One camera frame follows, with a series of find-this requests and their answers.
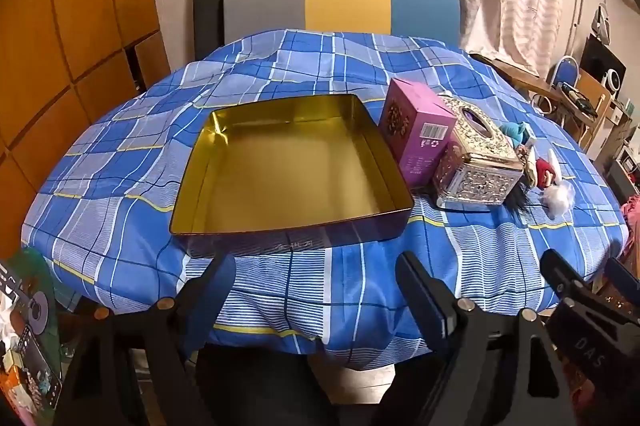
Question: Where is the orange plastic basket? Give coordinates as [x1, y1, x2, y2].
[0, 366, 26, 417]

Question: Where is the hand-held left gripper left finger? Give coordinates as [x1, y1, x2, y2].
[59, 253, 237, 426]

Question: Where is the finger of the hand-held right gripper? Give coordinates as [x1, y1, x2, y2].
[606, 256, 640, 302]
[540, 248, 608, 309]

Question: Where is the grey yellow blue chair back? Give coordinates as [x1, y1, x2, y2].
[222, 0, 461, 44]

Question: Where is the wooden side desk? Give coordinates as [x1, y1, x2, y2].
[470, 53, 556, 107]

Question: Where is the wooden wardrobe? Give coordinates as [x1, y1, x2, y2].
[0, 0, 173, 257]

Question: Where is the purple cardboard box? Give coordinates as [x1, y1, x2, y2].
[377, 78, 458, 189]

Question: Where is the pink fluffy cloth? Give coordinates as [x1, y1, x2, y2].
[620, 193, 640, 257]

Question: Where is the black monitor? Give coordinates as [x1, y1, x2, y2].
[580, 33, 627, 82]

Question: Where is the dark phone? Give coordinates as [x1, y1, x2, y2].
[15, 326, 63, 409]

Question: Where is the gold metal tin tray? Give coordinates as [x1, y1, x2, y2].
[169, 94, 415, 259]

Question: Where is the red plush doll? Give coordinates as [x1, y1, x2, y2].
[522, 146, 563, 192]

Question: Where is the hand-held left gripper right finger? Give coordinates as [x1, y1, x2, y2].
[395, 251, 571, 426]

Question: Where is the round green glass table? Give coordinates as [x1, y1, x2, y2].
[0, 248, 66, 412]

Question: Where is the blue teddy bear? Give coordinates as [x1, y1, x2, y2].
[500, 121, 533, 149]

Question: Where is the ornate silver tissue box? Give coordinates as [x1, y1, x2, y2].
[432, 95, 525, 212]

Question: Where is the black rolled mat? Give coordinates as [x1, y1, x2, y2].
[193, 0, 227, 62]

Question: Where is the blue plaid bed sheet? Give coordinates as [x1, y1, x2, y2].
[22, 28, 631, 369]

